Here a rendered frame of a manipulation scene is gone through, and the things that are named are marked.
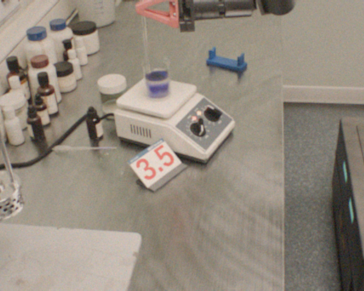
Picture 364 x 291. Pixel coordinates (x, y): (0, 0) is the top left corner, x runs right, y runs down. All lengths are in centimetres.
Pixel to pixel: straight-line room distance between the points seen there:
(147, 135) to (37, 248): 31
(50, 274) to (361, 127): 128
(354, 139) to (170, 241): 106
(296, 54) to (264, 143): 155
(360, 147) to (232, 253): 100
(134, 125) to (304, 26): 159
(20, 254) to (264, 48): 85
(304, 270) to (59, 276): 114
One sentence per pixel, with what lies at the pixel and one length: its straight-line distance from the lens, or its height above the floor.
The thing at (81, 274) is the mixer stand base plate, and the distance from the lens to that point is 81.
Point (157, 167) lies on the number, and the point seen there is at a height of 77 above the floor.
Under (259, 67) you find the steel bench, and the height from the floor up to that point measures 75.
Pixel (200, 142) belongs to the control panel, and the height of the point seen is 79.
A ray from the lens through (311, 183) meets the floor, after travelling 217.
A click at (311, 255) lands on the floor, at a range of 188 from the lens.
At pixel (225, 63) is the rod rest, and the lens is 132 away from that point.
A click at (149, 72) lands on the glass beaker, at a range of 99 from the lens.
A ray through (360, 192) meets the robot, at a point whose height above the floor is 36.
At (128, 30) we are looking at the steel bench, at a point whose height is 75.
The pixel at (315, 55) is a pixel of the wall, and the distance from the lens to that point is 258.
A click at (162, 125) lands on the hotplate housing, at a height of 82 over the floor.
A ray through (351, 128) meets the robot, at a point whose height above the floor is 36.
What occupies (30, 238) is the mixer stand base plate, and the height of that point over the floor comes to 76.
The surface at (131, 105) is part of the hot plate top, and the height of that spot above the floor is 84.
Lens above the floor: 135
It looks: 35 degrees down
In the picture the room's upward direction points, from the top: 4 degrees counter-clockwise
